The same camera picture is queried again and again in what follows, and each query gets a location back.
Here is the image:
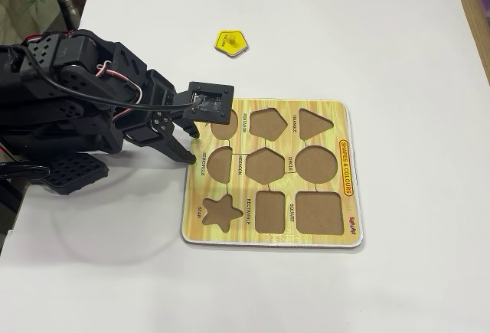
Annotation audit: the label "wooden shape puzzle board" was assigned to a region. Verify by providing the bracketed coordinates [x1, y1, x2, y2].
[179, 97, 365, 252]

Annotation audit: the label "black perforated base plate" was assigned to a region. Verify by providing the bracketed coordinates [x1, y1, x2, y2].
[39, 152, 110, 197]

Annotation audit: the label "glossy black clamp bar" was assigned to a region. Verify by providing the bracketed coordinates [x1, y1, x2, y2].
[0, 161, 51, 181]

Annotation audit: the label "black camera cable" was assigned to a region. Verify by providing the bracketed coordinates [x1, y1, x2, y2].
[9, 44, 204, 112]

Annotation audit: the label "metal bottle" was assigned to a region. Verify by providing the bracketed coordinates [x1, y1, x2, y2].
[60, 0, 83, 31]

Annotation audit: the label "yellow pentagon puzzle piece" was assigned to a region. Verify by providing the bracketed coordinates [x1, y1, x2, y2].
[212, 29, 250, 59]

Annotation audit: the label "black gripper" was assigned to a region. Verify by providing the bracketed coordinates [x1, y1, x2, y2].
[122, 68, 201, 165]

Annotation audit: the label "floral patterned cloth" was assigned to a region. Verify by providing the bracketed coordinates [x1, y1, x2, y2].
[0, 0, 96, 49]

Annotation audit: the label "red white servo wires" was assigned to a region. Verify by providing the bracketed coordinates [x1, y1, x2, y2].
[93, 60, 145, 122]

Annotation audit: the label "black square wrist camera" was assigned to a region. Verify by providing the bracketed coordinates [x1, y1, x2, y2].
[181, 80, 236, 126]

